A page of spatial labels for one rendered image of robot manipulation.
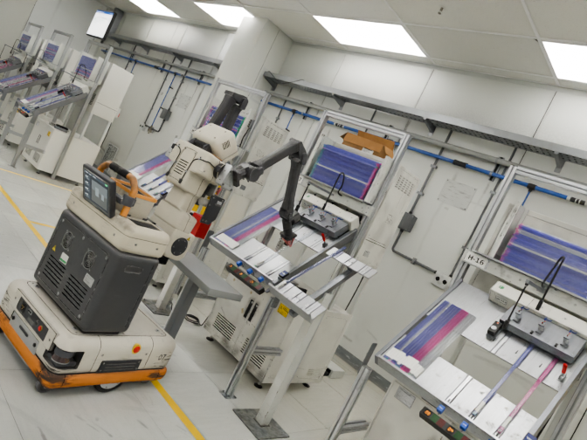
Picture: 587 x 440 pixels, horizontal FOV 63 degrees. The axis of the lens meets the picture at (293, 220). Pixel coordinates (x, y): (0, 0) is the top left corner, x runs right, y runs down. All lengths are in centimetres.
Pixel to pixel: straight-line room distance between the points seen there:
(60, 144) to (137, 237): 488
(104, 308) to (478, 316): 178
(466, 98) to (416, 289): 185
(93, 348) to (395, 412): 151
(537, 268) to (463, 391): 74
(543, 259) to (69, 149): 589
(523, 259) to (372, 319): 226
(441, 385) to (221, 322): 174
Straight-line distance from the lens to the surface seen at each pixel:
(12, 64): 977
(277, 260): 295
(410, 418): 265
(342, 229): 308
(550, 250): 264
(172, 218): 254
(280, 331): 312
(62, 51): 831
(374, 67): 558
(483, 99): 481
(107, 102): 706
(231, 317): 343
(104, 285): 222
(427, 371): 234
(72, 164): 710
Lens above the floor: 125
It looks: 3 degrees down
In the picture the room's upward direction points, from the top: 26 degrees clockwise
